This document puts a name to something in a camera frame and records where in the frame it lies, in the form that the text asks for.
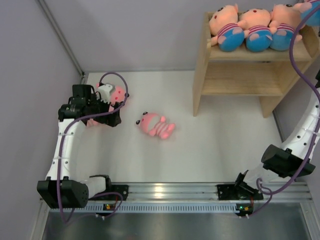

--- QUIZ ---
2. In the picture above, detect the purple cable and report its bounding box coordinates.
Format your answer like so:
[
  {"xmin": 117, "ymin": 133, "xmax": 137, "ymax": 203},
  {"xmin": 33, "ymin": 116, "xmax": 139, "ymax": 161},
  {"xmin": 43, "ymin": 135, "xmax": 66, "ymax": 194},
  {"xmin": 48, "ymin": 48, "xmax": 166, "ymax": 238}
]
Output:
[
  {"xmin": 56, "ymin": 71, "xmax": 130, "ymax": 226},
  {"xmin": 249, "ymin": 0, "xmax": 320, "ymax": 218}
]

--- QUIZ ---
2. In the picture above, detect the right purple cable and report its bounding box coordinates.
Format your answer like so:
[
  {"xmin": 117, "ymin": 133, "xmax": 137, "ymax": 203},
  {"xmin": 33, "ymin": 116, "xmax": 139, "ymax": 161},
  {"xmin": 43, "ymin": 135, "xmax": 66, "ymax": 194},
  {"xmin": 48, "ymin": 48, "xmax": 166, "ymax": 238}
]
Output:
[{"xmin": 249, "ymin": 0, "xmax": 320, "ymax": 218}]

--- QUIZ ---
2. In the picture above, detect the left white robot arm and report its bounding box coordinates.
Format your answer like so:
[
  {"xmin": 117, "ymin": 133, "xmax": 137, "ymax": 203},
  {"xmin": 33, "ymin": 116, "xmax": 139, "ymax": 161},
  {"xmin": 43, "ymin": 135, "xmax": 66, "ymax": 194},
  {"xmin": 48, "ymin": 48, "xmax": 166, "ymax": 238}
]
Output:
[{"xmin": 37, "ymin": 83, "xmax": 125, "ymax": 209}]

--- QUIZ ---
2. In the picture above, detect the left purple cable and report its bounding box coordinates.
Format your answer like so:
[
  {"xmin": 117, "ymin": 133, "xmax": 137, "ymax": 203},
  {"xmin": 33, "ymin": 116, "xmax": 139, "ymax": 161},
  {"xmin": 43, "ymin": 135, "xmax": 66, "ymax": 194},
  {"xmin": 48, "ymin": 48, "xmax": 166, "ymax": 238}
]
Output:
[{"xmin": 56, "ymin": 71, "xmax": 130, "ymax": 226}]

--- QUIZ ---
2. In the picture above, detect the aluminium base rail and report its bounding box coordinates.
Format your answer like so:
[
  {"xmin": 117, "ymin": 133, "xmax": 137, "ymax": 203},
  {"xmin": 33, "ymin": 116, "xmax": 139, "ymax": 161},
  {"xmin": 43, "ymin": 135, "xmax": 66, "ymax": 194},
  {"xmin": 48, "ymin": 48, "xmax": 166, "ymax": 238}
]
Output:
[{"xmin": 39, "ymin": 181, "xmax": 313, "ymax": 214}]

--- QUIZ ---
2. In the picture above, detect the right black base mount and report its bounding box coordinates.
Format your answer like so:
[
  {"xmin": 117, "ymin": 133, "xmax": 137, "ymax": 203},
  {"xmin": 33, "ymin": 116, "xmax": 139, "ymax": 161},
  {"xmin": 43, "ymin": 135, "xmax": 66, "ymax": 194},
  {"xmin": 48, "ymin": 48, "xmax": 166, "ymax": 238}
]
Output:
[{"xmin": 217, "ymin": 183, "xmax": 264, "ymax": 201}]

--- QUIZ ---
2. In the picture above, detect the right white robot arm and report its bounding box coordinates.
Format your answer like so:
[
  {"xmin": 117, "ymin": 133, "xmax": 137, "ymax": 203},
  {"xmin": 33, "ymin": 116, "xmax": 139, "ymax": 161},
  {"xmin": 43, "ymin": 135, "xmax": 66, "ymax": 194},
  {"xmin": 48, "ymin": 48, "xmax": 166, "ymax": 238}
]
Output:
[{"xmin": 233, "ymin": 86, "xmax": 320, "ymax": 199}]

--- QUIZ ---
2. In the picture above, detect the boy doll shelved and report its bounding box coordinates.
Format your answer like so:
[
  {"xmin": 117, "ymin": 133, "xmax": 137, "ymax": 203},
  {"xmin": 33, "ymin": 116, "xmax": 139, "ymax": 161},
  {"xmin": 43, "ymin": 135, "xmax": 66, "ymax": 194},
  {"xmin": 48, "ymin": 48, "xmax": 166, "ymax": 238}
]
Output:
[
  {"xmin": 209, "ymin": 3, "xmax": 245, "ymax": 52},
  {"xmin": 238, "ymin": 8, "xmax": 277, "ymax": 53}
]

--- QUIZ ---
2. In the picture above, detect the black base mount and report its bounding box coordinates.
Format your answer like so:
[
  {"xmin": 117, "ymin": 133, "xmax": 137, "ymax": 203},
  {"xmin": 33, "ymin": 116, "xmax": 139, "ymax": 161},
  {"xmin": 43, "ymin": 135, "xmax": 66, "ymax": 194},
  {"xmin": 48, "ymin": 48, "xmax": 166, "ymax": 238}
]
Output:
[
  {"xmin": 89, "ymin": 184, "xmax": 129, "ymax": 201},
  {"xmin": 217, "ymin": 183, "xmax": 264, "ymax": 201}
]

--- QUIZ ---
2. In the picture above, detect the wooden two-tier shelf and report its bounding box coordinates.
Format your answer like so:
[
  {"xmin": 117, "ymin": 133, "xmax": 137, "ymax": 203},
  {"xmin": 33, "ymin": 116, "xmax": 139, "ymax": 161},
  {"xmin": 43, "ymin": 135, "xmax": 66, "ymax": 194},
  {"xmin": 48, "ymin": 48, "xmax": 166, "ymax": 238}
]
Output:
[{"xmin": 192, "ymin": 11, "xmax": 320, "ymax": 119}]

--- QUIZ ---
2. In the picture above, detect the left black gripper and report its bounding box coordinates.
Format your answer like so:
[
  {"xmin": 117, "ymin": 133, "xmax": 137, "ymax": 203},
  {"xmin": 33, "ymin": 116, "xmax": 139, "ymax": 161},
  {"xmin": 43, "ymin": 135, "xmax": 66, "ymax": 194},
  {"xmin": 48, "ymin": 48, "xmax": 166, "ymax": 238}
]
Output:
[{"xmin": 86, "ymin": 93, "xmax": 121, "ymax": 127}]

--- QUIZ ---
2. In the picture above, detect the pink striped plush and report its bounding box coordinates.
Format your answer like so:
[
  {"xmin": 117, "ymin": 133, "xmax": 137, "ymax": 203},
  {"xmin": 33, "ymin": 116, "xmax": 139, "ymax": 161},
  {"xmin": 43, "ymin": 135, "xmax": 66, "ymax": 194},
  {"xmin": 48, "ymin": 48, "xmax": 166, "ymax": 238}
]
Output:
[
  {"xmin": 97, "ymin": 83, "xmax": 130, "ymax": 105},
  {"xmin": 86, "ymin": 118, "xmax": 100, "ymax": 127},
  {"xmin": 135, "ymin": 111, "xmax": 176, "ymax": 140}
]

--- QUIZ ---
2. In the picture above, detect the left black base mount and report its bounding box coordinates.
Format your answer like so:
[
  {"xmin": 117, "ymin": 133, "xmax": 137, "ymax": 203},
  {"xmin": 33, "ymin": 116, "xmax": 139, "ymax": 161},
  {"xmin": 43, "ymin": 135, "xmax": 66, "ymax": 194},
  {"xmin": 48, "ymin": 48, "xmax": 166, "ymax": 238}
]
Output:
[{"xmin": 89, "ymin": 184, "xmax": 129, "ymax": 201}]

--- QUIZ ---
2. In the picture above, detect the boy doll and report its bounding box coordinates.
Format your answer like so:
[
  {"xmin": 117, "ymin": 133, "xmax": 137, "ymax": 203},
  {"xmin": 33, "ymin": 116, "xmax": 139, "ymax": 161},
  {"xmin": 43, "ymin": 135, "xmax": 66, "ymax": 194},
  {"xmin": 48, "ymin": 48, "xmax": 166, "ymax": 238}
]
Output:
[{"xmin": 293, "ymin": 0, "xmax": 320, "ymax": 27}]

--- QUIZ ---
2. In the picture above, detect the boy doll back corner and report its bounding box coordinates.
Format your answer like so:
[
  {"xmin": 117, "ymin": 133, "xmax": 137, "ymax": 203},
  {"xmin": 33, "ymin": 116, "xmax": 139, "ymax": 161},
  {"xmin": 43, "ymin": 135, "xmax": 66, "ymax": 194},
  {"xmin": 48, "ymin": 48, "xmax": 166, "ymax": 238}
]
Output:
[{"xmin": 269, "ymin": 4, "xmax": 301, "ymax": 51}]

